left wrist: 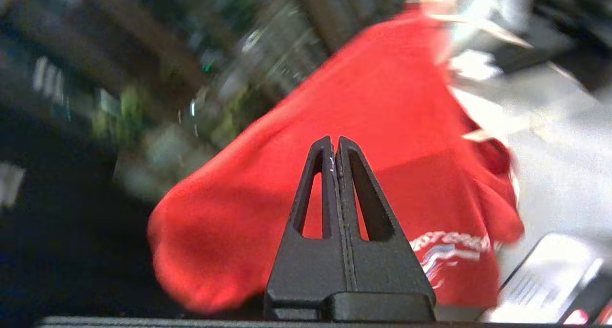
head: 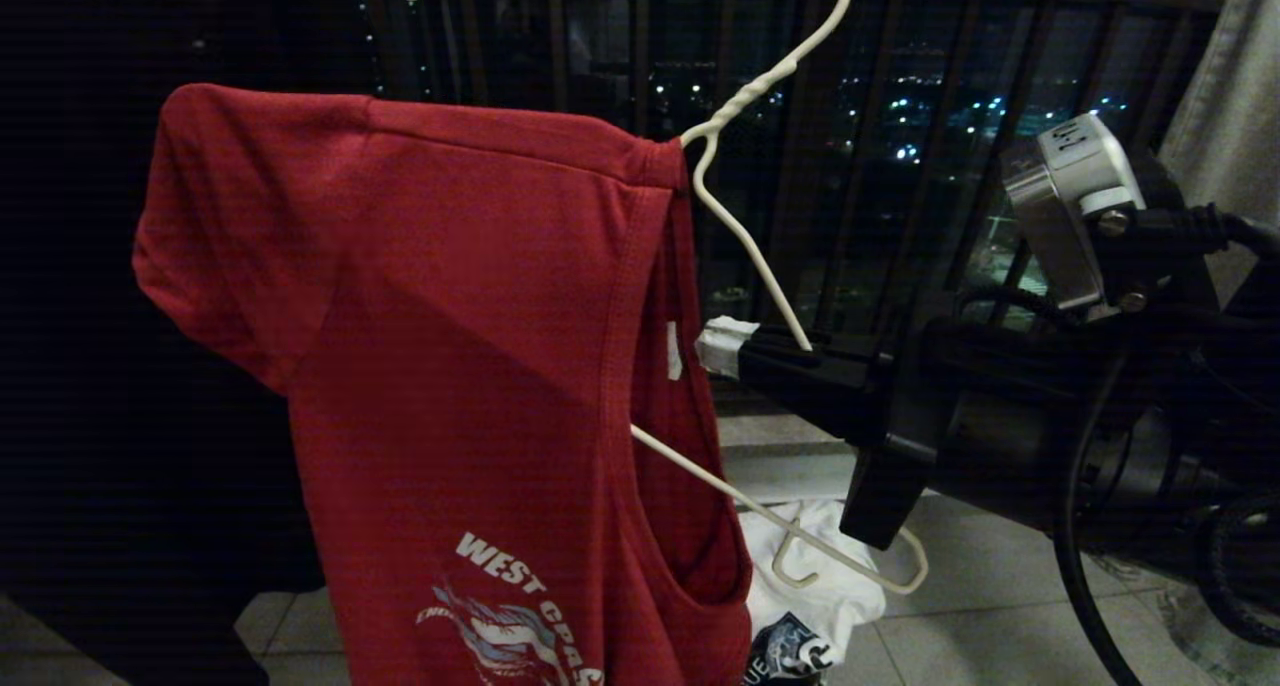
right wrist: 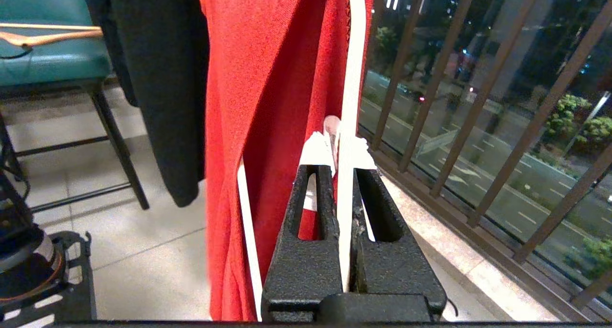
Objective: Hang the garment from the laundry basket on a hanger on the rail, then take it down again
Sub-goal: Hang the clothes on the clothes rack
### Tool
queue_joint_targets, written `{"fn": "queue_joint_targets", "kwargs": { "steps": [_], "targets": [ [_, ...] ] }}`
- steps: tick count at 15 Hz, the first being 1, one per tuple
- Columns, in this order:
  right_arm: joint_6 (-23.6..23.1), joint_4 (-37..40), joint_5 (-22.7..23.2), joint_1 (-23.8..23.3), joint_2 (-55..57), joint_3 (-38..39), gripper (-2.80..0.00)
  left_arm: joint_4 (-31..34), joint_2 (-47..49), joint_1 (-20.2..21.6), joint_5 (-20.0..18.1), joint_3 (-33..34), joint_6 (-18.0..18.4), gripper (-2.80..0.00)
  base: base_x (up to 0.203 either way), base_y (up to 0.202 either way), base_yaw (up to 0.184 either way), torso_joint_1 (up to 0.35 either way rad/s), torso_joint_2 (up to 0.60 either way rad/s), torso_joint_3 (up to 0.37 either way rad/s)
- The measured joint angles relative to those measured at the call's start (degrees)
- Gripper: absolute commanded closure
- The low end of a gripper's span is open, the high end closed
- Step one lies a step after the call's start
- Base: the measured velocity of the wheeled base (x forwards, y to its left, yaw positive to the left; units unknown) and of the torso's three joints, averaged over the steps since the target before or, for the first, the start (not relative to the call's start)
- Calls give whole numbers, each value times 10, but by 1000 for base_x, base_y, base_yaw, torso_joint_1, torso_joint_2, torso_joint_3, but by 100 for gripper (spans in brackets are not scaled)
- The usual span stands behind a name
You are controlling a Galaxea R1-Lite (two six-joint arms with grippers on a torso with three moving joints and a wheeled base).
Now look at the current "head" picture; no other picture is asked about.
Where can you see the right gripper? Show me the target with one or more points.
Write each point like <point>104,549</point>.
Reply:
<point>1000,426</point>

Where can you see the red printed t-shirt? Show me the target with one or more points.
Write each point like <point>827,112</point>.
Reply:
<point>450,366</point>

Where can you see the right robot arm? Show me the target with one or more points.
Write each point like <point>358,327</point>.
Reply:
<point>1200,436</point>

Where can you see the white printed garment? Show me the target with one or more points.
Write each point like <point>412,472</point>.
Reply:
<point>830,606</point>

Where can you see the dark balcony railing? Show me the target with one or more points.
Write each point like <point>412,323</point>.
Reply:
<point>560,56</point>

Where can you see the pale grey curtain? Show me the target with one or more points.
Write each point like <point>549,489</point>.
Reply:
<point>1240,86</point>

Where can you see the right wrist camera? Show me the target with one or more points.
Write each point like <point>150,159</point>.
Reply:
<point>1080,171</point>

